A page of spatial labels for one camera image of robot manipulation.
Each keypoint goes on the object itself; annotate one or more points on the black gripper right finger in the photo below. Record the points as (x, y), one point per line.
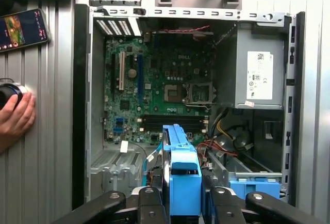
(224, 208)

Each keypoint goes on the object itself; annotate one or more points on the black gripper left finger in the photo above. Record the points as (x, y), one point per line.
(150, 208)

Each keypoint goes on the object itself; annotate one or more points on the hard disk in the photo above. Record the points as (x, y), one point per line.
(184, 182)

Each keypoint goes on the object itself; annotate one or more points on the blue plastic disk carrier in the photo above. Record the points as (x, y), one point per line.
(252, 189)

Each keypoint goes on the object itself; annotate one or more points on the metal disk bay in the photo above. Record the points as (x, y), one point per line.
(113, 169)

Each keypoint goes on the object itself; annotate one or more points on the person's bare hand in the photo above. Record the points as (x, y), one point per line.
(15, 120)

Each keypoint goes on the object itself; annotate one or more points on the metal drive cage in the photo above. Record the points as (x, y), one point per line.
(257, 175)

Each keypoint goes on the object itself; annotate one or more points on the white paper tag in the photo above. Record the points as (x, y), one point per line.
(124, 147)

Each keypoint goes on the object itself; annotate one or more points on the black RAM slot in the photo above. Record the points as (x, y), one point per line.
(152, 124)
(152, 116)
(152, 120)
(152, 128)

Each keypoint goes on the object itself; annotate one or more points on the thin metal locking lever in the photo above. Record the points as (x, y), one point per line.
(196, 104)

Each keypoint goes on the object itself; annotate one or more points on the metal socket cover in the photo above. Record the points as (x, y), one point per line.
(166, 93)

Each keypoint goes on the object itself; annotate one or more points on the CPU socket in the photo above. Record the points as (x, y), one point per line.
(199, 93)

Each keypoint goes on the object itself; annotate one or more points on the black open PC case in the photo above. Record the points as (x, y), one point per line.
(80, 105)

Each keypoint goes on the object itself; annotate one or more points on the blue expansion slot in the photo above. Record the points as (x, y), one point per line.
(140, 79)

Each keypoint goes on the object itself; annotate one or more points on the silver coin battery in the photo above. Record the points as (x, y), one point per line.
(132, 73)

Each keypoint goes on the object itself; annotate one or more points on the green motherboard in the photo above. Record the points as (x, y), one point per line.
(154, 71)

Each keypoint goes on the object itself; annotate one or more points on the white expansion slot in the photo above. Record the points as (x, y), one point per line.
(121, 71)

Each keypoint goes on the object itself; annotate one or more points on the black expansion slot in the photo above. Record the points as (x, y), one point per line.
(113, 73)

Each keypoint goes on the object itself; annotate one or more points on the grey power supply unit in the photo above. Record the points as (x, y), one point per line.
(232, 66)

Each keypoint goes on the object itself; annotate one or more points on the small black case lock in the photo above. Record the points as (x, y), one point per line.
(139, 12)

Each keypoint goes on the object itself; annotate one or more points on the black smartphone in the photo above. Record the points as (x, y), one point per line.
(23, 30)

